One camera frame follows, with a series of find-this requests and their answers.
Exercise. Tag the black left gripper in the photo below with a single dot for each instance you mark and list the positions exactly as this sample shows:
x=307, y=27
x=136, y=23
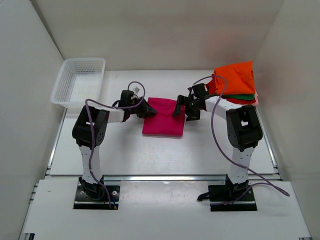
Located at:
x=146, y=110

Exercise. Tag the green folded t shirt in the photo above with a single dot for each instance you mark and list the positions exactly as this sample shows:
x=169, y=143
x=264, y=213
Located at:
x=245, y=97

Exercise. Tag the aluminium rail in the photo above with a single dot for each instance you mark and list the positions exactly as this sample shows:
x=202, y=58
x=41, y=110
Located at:
x=163, y=178

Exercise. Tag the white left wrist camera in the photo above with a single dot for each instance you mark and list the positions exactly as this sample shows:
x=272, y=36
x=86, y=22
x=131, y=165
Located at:
x=136, y=91

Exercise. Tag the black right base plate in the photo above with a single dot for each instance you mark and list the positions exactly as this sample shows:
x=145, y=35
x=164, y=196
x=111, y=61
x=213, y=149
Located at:
x=230, y=197

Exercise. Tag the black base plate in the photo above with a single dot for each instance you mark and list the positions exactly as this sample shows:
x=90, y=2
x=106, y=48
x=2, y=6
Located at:
x=92, y=196
x=230, y=197

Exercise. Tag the orange folded t shirt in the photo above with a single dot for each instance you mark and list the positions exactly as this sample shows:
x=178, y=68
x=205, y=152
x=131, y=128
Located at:
x=241, y=69

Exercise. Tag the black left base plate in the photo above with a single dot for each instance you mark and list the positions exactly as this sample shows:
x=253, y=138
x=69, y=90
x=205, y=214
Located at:
x=92, y=196

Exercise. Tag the magenta t shirt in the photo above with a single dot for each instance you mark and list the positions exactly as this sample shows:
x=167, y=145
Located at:
x=163, y=123

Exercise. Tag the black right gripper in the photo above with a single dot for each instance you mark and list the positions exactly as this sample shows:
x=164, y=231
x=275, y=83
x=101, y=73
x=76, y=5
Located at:
x=181, y=101

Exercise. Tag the white plastic basket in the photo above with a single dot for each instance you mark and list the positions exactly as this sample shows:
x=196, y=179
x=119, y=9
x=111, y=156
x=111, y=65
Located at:
x=79, y=79

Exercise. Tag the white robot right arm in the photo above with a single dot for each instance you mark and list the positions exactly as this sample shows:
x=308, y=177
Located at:
x=243, y=132

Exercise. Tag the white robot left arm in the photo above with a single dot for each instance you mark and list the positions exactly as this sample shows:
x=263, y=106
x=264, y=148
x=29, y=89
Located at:
x=89, y=133

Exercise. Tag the pink folded t shirt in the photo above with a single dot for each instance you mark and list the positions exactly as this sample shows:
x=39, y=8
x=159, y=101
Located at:
x=256, y=99

